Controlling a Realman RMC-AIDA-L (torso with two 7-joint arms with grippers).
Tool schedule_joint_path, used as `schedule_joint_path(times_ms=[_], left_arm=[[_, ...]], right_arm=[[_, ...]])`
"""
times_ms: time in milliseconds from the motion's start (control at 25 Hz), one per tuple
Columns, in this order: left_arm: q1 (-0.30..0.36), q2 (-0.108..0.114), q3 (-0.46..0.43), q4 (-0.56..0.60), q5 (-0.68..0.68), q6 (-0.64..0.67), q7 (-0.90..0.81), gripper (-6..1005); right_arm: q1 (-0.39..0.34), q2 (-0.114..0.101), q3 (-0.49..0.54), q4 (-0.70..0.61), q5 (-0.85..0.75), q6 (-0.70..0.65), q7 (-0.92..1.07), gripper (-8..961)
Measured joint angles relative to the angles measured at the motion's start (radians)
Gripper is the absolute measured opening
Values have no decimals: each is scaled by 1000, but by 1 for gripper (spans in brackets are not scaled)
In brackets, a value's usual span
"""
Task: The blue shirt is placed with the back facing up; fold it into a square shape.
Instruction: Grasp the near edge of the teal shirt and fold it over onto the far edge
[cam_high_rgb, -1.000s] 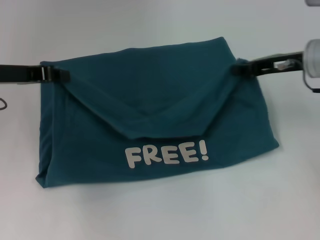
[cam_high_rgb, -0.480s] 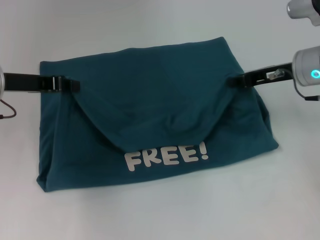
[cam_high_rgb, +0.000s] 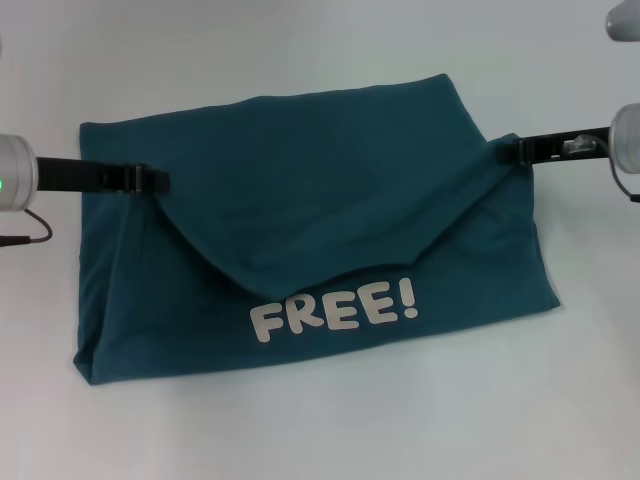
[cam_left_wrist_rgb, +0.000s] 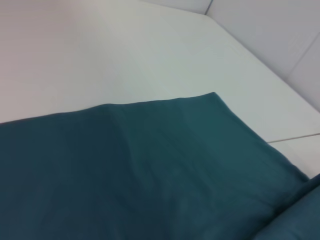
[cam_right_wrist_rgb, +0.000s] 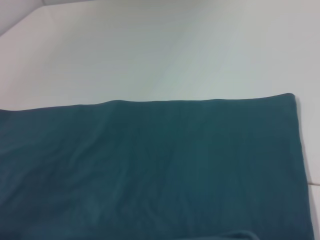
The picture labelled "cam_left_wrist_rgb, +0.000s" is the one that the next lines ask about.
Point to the teal blue shirt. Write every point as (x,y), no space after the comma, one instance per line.
(125,175)

